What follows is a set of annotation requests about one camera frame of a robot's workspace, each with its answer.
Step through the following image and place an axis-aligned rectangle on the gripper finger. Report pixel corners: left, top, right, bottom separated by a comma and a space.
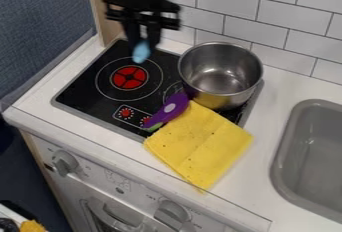
122, 21, 143, 58
145, 22, 163, 55

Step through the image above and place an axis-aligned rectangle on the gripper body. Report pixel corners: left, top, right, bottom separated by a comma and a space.
101, 0, 184, 32

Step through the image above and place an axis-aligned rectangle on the purple toy eggplant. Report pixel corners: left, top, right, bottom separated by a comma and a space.
141, 91, 192, 133

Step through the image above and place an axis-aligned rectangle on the toy stove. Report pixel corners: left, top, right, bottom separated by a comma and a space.
49, 38, 266, 144

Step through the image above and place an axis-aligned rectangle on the silver pot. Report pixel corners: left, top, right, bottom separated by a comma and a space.
177, 41, 265, 111

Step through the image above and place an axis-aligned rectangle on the yellow cloth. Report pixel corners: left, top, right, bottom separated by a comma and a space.
142, 100, 256, 192

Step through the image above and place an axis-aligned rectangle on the toy sink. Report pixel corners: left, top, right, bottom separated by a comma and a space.
268, 99, 342, 224

